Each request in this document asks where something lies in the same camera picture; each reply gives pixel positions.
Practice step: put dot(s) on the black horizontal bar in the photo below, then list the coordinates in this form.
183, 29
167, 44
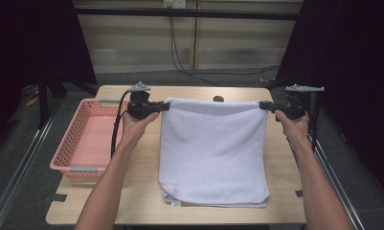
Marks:
180, 13

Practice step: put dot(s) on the dark tape strip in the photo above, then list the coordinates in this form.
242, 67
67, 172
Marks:
298, 193
59, 197

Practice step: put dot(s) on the person's right hand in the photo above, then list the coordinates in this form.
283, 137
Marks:
293, 131

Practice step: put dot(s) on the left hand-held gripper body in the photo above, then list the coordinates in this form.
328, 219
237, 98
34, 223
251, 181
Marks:
140, 107

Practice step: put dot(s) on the person's left hand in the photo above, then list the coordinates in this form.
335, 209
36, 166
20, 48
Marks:
135, 131

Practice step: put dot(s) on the pink plastic basket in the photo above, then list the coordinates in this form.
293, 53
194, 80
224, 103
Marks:
90, 140

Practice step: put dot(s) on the metal floor rail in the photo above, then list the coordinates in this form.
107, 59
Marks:
336, 191
23, 159

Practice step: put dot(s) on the small yellow object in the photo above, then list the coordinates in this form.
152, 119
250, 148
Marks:
32, 101

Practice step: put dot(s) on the white wall socket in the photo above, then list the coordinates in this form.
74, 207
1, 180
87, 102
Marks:
175, 3

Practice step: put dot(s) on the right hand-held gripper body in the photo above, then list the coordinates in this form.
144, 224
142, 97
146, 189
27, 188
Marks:
291, 107

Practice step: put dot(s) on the black curtain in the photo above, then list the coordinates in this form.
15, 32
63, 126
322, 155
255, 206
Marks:
355, 64
23, 38

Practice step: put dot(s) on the lavender printed towel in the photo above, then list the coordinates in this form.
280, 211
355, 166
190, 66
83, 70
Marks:
212, 150

